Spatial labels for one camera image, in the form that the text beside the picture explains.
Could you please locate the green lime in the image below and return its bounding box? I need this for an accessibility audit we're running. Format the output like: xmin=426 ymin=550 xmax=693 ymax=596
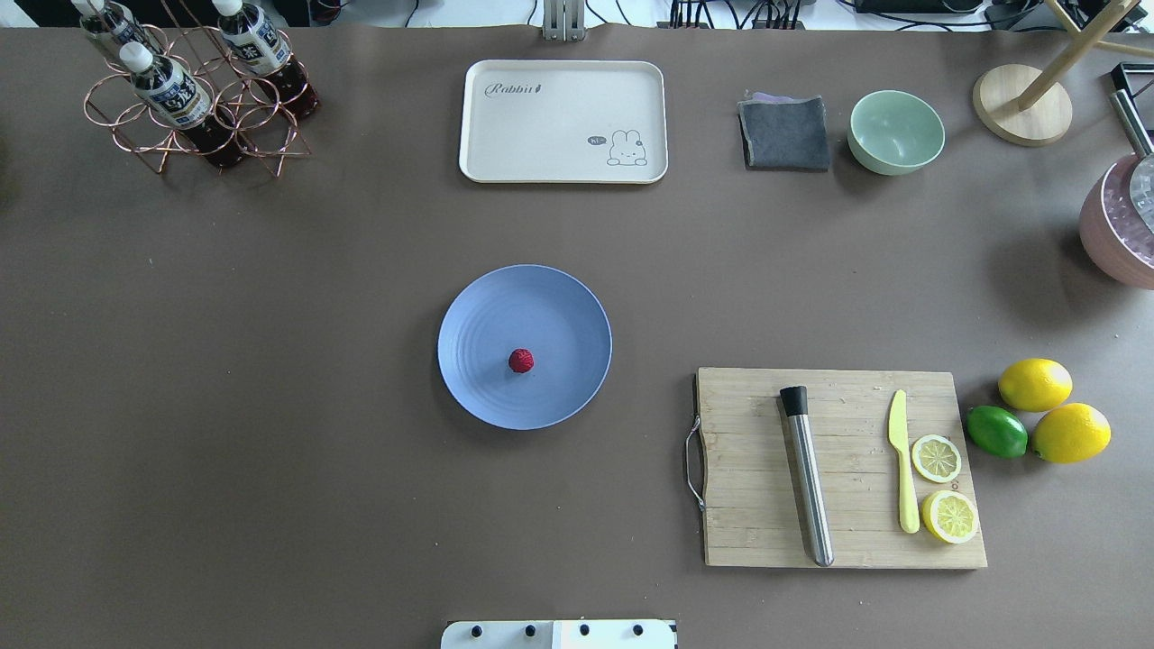
xmin=965 ymin=406 xmax=1028 ymax=458

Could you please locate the whole yellow lemon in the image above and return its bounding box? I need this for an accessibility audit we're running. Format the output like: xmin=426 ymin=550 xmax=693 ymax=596
xmin=1033 ymin=403 xmax=1112 ymax=463
xmin=997 ymin=358 xmax=1073 ymax=412

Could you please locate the middle white-label drink bottle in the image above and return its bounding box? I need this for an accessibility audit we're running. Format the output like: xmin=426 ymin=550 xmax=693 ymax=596
xmin=213 ymin=1 xmax=320 ymax=120

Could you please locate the pink bowl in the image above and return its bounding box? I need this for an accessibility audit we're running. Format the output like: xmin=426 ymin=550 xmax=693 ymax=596
xmin=1078 ymin=152 xmax=1153 ymax=290

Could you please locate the thick lemon half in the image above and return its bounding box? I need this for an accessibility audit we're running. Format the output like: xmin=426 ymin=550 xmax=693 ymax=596
xmin=920 ymin=490 xmax=977 ymax=544

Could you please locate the cream rabbit tray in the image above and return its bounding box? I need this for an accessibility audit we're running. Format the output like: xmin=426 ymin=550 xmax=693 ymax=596
xmin=458 ymin=60 xmax=669 ymax=184

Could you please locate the copper wire bottle rack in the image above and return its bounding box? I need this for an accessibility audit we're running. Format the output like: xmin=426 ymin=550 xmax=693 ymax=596
xmin=75 ymin=1 xmax=320 ymax=176

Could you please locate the grey folded cloth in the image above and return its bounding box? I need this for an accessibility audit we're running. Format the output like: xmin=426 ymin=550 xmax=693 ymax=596
xmin=737 ymin=92 xmax=831 ymax=172

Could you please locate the steel rod black tip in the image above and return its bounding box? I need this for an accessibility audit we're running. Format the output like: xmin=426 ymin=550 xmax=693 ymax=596
xmin=780 ymin=385 xmax=834 ymax=567

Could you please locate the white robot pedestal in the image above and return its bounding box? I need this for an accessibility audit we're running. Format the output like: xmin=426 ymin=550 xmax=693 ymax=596
xmin=440 ymin=617 xmax=679 ymax=648

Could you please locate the mint green bowl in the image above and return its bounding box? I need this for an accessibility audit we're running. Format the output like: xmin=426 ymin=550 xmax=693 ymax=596
xmin=847 ymin=90 xmax=947 ymax=177

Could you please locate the blue round plate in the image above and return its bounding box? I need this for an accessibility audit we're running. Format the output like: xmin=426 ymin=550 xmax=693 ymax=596
xmin=437 ymin=264 xmax=613 ymax=430

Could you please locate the red strawberry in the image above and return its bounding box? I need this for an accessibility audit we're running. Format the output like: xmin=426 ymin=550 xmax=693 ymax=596
xmin=507 ymin=348 xmax=535 ymax=374

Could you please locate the yellow plastic knife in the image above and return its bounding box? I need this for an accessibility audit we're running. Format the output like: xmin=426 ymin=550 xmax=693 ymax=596
xmin=887 ymin=389 xmax=920 ymax=535

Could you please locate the rear white-label drink bottle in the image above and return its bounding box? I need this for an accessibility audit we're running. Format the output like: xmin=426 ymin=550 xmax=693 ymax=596
xmin=72 ymin=0 xmax=166 ymax=70

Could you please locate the wooden stand round base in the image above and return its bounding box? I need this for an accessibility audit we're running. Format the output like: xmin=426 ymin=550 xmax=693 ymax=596
xmin=972 ymin=0 xmax=1154 ymax=148

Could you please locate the lemon slice near knife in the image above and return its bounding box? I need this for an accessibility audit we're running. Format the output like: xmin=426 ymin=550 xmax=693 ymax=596
xmin=911 ymin=434 xmax=962 ymax=484

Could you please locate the front white-label drink bottle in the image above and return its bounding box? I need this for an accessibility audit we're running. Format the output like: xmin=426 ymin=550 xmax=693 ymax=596
xmin=119 ymin=42 xmax=246 ymax=169

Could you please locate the white-label drink bottle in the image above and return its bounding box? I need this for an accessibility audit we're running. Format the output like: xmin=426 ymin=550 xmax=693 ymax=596
xmin=119 ymin=42 xmax=246 ymax=169
xmin=72 ymin=0 xmax=166 ymax=70
xmin=213 ymin=1 xmax=320 ymax=120

